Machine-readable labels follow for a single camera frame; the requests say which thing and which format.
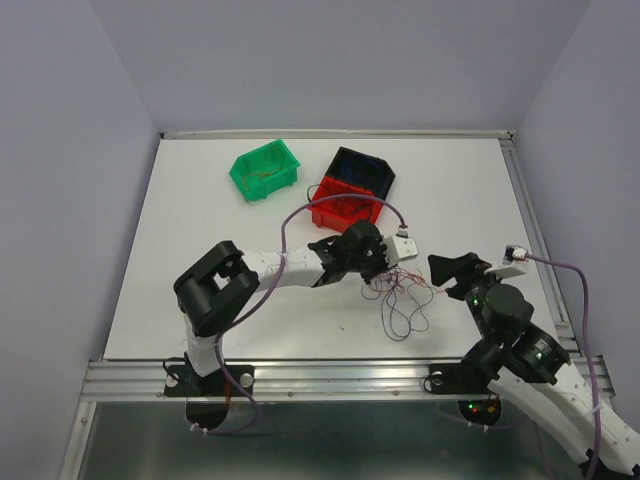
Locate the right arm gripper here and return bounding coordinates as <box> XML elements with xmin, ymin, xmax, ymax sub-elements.
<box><xmin>427</xmin><ymin>250</ymin><xmax>507</xmax><ymax>342</ymax></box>

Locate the blue thin wire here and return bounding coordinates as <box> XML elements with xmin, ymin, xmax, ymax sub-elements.
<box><xmin>360</xmin><ymin>267</ymin><xmax>435</xmax><ymax>342</ymax></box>

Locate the black ribbon cable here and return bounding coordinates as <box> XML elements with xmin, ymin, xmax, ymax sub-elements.
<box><xmin>305</xmin><ymin>182</ymin><xmax>376</xmax><ymax>226</ymax></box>

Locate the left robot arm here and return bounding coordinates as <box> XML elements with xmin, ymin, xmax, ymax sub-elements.
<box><xmin>173</xmin><ymin>220</ymin><xmax>405</xmax><ymax>394</ymax></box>

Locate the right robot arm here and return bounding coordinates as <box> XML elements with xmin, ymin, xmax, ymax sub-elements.
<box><xmin>427</xmin><ymin>246</ymin><xmax>639</xmax><ymax>479</ymax></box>

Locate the red plastic bin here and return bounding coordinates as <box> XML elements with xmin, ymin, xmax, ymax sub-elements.
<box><xmin>307</xmin><ymin>176</ymin><xmax>383</xmax><ymax>233</ymax></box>

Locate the black plastic bin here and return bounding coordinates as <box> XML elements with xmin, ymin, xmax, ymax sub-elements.
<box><xmin>325</xmin><ymin>146</ymin><xmax>396</xmax><ymax>199</ymax></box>

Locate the green plastic bin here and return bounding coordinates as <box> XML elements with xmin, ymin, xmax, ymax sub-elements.
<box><xmin>229</xmin><ymin>139</ymin><xmax>300</xmax><ymax>202</ymax></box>

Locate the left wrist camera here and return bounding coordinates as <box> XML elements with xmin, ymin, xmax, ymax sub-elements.
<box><xmin>383</xmin><ymin>227</ymin><xmax>419</xmax><ymax>268</ymax></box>

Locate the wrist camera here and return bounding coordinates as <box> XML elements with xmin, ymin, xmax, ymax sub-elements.
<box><xmin>485</xmin><ymin>245</ymin><xmax>528</xmax><ymax>280</ymax></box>
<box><xmin>383</xmin><ymin>227</ymin><xmax>419</xmax><ymax>268</ymax></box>

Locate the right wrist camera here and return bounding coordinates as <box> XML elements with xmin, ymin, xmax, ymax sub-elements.
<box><xmin>485</xmin><ymin>245</ymin><xmax>528</xmax><ymax>280</ymax></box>

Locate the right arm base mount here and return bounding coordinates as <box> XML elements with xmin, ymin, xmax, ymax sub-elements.
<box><xmin>422</xmin><ymin>349</ymin><xmax>503</xmax><ymax>396</ymax></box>

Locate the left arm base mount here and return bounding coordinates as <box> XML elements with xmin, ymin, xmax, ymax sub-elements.
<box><xmin>162</xmin><ymin>353</ymin><xmax>243</xmax><ymax>398</ymax></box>

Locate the aluminium mounting rail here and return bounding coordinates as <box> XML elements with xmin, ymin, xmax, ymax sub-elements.
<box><xmin>82</xmin><ymin>355</ymin><xmax>616</xmax><ymax>401</ymax></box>

